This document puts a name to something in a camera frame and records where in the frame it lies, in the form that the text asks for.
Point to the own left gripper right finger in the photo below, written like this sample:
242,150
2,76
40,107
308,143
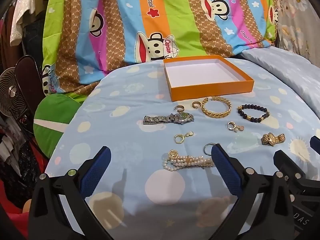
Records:
274,218

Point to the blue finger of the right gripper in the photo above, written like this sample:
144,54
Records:
315,143

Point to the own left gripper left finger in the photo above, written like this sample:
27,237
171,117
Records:
47,218

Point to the gold wristwatch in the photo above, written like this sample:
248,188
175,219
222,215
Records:
271,139

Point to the hoop earring with pink discs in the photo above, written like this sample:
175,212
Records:
232,126

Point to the gold chain bangle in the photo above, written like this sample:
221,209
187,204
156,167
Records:
216,107

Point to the gold hoop earring with pearl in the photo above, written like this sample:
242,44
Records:
180,138

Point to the gold huggie earring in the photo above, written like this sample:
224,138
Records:
196,104
179,108

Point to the silver link wristwatch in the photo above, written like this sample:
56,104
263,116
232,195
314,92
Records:
177,118

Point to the orange shallow cardboard box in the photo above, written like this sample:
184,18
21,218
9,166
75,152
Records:
196,77

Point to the pale blue pillow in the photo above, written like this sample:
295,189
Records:
292,69

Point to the green cushion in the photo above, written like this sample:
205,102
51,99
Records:
53,115

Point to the small electric fan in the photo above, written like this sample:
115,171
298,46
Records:
12,100

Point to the grey floral fabric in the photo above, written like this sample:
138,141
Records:
298,29

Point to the hanging clothes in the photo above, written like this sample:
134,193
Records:
22,26

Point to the colourful monkey print quilt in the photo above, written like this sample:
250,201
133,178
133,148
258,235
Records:
85,40

